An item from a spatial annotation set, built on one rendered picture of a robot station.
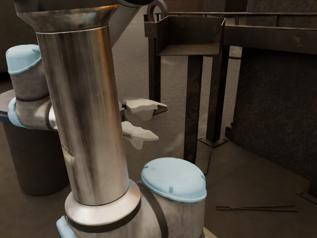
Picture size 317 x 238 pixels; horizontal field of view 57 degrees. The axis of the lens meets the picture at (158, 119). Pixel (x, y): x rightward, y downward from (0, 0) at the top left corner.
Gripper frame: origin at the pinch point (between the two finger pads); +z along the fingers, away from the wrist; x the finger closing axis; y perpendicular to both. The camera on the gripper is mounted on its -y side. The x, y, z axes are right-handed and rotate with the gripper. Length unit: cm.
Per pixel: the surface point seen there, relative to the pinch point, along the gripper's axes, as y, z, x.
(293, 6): 16, 38, -88
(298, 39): 21, 40, -71
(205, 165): 83, 8, -49
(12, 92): 34, -78, -40
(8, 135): 42, -72, -22
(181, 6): 120, -47, -307
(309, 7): 14, 44, -84
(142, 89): 115, -54, -141
